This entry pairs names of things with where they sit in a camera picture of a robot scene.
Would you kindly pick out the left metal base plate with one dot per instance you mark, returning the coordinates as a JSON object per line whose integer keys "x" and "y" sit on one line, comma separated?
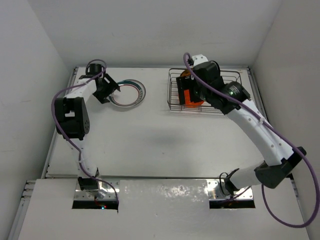
{"x": 103, "y": 192}

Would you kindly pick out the yellow patterned plate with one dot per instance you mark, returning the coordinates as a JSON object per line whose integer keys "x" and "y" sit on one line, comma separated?
{"x": 185, "y": 73}

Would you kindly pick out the metal wire dish rack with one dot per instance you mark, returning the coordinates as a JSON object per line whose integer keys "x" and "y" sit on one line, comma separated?
{"x": 203, "y": 109}

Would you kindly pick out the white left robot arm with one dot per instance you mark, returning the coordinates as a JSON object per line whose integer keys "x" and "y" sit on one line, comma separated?
{"x": 71, "y": 118}

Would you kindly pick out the metal base plate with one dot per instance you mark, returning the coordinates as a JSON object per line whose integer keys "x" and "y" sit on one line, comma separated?
{"x": 103, "y": 192}
{"x": 217, "y": 192}

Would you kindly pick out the white plate dark red rim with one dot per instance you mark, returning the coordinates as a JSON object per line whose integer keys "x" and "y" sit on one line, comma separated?
{"x": 132, "y": 93}

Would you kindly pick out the orange plastic plate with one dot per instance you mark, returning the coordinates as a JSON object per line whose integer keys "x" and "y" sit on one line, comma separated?
{"x": 188, "y": 99}

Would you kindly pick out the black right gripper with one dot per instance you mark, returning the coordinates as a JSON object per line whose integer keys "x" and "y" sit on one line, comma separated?
{"x": 186, "y": 83}

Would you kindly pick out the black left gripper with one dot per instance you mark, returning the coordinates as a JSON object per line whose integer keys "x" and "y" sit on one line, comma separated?
{"x": 112, "y": 87}

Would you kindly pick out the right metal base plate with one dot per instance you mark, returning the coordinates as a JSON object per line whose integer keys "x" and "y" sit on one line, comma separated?
{"x": 217, "y": 192}

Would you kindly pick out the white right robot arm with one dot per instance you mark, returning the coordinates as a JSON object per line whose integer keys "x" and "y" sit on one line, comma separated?
{"x": 234, "y": 101}

